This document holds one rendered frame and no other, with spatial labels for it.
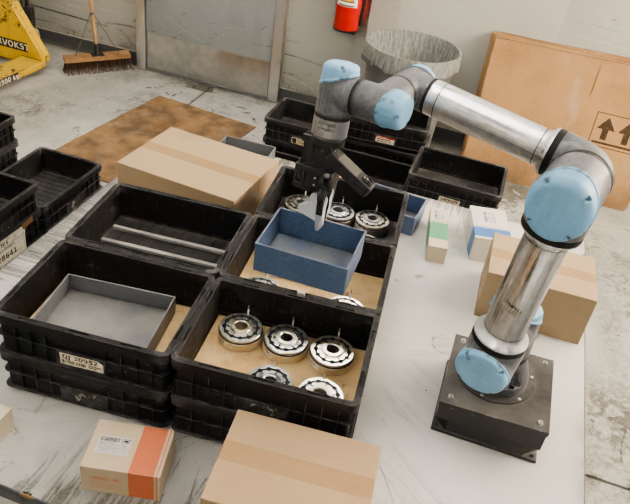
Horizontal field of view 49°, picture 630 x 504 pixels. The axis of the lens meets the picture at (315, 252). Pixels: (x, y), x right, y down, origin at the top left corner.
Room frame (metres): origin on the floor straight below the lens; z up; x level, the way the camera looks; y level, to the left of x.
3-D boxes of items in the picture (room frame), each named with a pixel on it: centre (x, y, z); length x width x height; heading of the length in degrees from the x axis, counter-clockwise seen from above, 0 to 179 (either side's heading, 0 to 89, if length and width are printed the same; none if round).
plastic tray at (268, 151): (2.25, 0.33, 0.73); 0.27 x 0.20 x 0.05; 170
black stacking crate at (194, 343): (1.13, 0.04, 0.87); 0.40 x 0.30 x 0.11; 82
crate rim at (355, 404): (1.13, 0.04, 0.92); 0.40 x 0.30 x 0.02; 82
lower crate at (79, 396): (1.19, 0.44, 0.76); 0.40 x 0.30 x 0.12; 82
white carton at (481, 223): (1.98, -0.56, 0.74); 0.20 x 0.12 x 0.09; 179
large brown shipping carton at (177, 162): (1.90, 0.39, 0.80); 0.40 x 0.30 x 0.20; 72
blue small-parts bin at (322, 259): (1.22, 0.01, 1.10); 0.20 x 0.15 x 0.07; 77
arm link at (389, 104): (1.30, -0.09, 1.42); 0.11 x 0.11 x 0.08; 62
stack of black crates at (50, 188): (2.34, 1.12, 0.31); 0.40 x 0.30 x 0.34; 167
